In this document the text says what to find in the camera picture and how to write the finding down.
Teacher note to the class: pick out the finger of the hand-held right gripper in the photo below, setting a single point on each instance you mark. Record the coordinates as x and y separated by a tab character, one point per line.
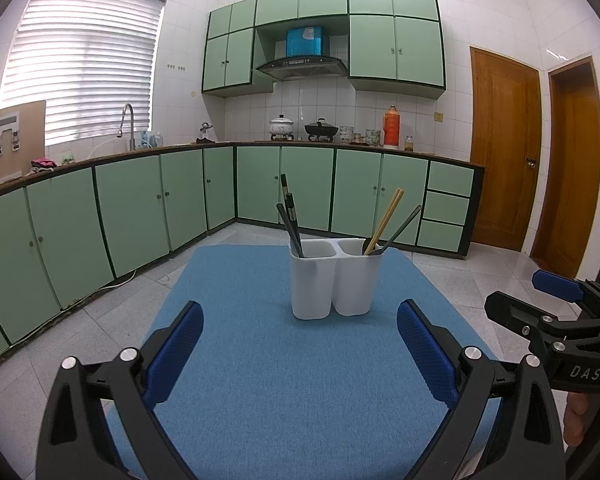
515	310
555	284

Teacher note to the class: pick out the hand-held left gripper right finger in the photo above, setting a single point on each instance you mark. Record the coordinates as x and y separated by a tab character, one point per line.
425	355

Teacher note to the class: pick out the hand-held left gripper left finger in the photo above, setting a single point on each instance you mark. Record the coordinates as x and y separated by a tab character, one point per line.
175	355

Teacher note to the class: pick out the grey chopstick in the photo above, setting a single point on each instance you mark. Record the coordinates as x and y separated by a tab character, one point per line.
284	220
402	227

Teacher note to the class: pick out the white two-compartment utensil holder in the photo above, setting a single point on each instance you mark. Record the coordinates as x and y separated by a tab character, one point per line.
312	285

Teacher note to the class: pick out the person's right hand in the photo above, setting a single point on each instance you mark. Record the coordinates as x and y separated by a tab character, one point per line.
576	417

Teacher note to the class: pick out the blue tablecloth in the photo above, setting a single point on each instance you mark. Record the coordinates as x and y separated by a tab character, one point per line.
260	360

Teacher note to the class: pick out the wooden door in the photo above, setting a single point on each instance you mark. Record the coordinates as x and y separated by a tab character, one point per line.
505	150
575	170

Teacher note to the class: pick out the green base cabinets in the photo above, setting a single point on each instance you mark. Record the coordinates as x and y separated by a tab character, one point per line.
130	210

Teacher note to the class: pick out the small glass jar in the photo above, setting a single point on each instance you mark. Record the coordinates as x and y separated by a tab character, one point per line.
409	144

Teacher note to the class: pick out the clear plastic bottles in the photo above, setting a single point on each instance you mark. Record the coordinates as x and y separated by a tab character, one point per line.
151	141

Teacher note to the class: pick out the orange thermos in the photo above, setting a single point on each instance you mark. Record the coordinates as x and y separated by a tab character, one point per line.
391	130

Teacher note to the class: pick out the wide glass jar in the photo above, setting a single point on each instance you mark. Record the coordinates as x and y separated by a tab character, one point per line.
372	137

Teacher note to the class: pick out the metal kitchen faucet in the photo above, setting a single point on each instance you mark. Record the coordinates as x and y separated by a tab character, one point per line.
131	135

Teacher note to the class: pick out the small metal kettle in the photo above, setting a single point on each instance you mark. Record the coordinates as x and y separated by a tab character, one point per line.
206	131

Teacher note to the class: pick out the red cloth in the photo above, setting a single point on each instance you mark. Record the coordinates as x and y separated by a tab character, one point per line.
42	163

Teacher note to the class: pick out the white striped canister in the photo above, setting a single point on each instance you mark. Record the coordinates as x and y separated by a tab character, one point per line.
347	134

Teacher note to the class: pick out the black wok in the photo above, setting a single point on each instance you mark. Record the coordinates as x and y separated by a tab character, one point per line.
321	130

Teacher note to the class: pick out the cardboard box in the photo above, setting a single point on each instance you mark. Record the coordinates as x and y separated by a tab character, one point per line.
32	150

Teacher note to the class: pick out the gas stove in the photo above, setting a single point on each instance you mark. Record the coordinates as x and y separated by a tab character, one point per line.
300	138

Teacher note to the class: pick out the white cooking pot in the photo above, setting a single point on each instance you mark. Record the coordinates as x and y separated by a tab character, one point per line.
281	126

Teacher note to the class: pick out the white window blind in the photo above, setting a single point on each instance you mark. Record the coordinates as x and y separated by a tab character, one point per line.
80	65

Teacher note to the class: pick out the black range hood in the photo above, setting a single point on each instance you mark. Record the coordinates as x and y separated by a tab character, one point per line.
300	67

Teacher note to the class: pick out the blue box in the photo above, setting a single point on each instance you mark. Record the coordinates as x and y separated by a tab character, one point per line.
305	42

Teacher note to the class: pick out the green wall cabinets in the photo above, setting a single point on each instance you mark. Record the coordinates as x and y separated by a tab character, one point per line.
370	45

